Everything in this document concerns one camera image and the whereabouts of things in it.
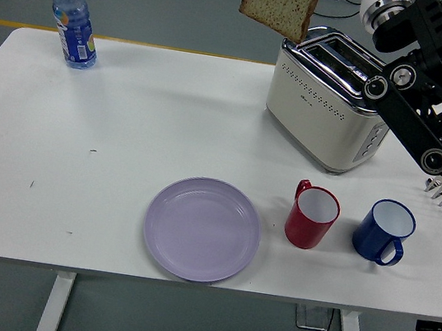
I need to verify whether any slice of bread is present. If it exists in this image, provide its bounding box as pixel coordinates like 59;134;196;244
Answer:
235;0;319;47

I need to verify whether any cream and chrome toaster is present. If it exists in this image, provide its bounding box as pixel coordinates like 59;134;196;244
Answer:
256;18;406;183

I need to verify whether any lilac round plate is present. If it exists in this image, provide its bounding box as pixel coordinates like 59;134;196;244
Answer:
135;169;268;291

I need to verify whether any red mug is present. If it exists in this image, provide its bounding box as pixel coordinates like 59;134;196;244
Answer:
281;177;345;254

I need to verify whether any blue mug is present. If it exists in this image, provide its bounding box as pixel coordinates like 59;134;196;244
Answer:
347;194;420;270

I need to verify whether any clear bottle with blue cap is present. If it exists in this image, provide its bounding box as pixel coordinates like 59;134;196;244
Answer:
39;0;107;72

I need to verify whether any black floor cable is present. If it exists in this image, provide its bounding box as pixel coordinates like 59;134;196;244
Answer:
313;0;363;23

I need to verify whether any clear bracket under table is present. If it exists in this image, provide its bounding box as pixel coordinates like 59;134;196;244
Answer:
291;302;334;331

